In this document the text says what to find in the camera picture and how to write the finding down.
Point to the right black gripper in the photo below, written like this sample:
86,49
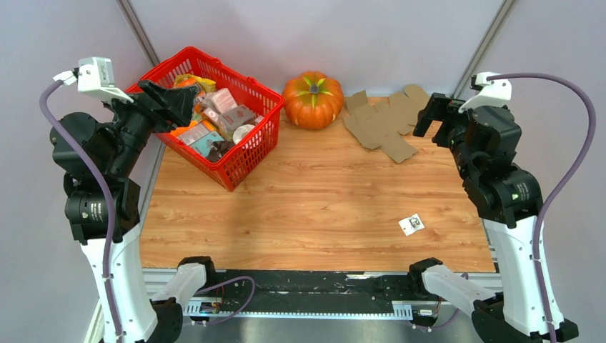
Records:
440,108

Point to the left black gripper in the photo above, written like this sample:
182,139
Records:
169,106

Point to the brown cardboard box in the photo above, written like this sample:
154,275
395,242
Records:
384,124

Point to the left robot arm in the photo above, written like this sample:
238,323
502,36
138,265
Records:
102,208

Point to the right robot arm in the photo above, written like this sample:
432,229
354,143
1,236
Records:
508,200

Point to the orange snack box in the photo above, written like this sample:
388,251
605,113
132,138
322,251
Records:
205,123

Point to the teal box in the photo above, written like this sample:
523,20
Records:
203,144

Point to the grey pink box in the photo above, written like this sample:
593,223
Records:
234,118

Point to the yellow snack bag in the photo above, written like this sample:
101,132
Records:
204,85

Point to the white tape roll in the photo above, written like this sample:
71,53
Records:
241,132

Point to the red plastic shopping basket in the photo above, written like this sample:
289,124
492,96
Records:
240,160

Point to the small white packet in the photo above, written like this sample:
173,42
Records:
411,224

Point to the orange pumpkin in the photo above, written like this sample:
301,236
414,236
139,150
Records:
313,100

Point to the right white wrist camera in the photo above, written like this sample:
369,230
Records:
489,93

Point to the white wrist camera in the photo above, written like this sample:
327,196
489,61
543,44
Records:
94,77
489,93

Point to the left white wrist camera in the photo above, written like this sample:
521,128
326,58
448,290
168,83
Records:
94,77

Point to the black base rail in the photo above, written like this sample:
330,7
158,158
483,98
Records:
274,293

